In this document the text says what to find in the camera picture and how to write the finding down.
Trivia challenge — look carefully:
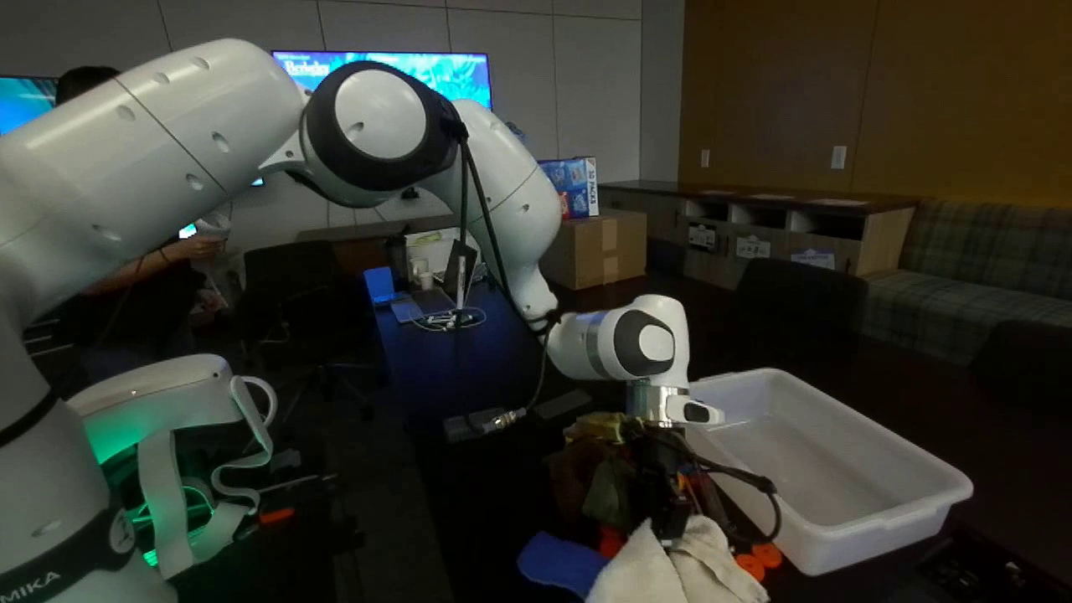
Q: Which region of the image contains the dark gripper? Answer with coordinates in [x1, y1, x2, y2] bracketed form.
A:
[627, 428, 705, 545]

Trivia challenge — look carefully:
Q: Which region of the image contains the white cloth towel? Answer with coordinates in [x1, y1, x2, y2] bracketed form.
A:
[582, 512, 774, 603]

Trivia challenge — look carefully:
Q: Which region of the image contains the blue sponge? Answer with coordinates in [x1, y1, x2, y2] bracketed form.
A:
[513, 528, 612, 600]

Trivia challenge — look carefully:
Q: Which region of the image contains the orange toy disc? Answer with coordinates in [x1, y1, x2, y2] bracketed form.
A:
[734, 541, 782, 583]

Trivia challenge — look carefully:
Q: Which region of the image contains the clear plastic bin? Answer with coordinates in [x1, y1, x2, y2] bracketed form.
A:
[662, 366, 980, 579]

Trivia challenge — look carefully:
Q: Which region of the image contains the silver metallic cylinder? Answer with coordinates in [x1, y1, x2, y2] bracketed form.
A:
[478, 404, 529, 437]

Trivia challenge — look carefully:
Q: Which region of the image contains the dark upholstered chair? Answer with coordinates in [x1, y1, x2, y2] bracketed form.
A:
[971, 319, 1072, 395]
[737, 263, 873, 361]

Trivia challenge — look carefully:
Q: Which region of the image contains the blue draped table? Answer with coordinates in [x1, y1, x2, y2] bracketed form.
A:
[373, 293, 549, 423]

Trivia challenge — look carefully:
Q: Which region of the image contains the brown cardboard box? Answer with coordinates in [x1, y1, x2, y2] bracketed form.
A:
[557, 208, 650, 295]

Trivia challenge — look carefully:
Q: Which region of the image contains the blue printed package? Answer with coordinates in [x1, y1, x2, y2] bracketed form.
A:
[535, 155, 605, 222]

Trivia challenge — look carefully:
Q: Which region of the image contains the wooden open shelf cabinet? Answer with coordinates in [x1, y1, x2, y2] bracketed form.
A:
[608, 182, 918, 281]

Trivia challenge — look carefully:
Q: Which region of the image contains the white crumpled bag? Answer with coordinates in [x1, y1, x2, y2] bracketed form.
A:
[404, 228, 456, 295]

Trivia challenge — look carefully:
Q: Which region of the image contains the small blue box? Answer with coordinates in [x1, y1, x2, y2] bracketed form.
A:
[361, 264, 404, 312]

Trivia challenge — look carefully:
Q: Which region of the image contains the green plaid sofa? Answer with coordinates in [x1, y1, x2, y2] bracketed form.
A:
[859, 198, 1072, 371]

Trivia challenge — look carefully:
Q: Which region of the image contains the white VR headset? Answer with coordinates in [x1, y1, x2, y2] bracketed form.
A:
[62, 351, 282, 583]

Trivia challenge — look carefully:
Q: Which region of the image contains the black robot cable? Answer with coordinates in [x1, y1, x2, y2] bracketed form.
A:
[440, 104, 557, 423]

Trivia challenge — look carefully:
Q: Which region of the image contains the orange handled screwdriver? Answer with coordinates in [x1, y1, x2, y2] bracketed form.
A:
[227, 506, 298, 543]

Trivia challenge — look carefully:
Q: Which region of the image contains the wall monitor green picture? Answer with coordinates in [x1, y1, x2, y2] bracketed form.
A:
[0, 73, 62, 139]

